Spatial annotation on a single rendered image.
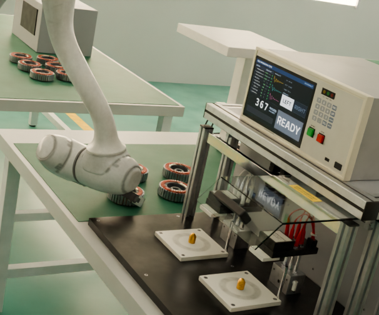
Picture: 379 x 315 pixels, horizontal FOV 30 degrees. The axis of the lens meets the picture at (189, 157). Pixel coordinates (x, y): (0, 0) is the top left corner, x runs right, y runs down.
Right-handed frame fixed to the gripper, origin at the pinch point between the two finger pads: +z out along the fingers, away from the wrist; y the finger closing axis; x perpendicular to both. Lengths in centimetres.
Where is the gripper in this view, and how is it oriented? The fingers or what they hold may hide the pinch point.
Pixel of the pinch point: (125, 194)
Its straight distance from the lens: 222.7
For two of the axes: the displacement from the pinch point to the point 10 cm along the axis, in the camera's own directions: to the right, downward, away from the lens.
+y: 7.7, 3.5, -5.4
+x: 4.8, -8.7, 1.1
